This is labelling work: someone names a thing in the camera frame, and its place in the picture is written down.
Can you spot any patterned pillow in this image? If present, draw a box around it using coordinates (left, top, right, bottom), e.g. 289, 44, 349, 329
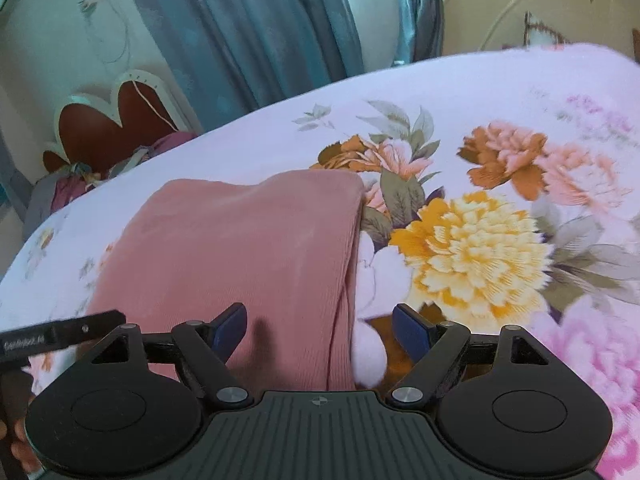
522, 10, 571, 48

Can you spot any white cable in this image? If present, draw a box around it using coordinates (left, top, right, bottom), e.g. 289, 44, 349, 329
80, 0, 178, 131

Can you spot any floral bed sheet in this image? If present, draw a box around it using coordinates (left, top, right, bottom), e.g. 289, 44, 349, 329
0, 42, 640, 480

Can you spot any wide blue curtain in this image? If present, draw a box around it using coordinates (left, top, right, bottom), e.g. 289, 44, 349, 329
117, 0, 366, 116

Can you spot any pink knit sweater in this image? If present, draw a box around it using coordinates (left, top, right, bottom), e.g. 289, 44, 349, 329
82, 169, 369, 393

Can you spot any heart-shaped red headboard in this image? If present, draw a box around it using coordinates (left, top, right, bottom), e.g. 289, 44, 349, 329
42, 71, 203, 181

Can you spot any cream bed headboard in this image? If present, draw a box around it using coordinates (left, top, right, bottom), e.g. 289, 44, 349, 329
442, 0, 640, 63

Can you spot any person's left hand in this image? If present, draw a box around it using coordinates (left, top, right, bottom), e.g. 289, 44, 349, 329
0, 407, 43, 478

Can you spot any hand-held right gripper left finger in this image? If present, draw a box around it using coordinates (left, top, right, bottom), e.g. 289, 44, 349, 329
89, 302, 253, 408

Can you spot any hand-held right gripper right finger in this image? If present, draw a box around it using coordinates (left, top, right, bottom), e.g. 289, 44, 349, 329
385, 303, 551, 408

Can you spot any tied blue curtain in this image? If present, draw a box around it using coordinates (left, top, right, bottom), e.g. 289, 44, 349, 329
395, 0, 446, 66

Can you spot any pile of clothes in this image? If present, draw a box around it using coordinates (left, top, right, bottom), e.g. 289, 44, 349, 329
22, 132, 198, 241

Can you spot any narrow grey-blue curtain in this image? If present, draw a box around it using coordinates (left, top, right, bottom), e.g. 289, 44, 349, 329
0, 85, 36, 223

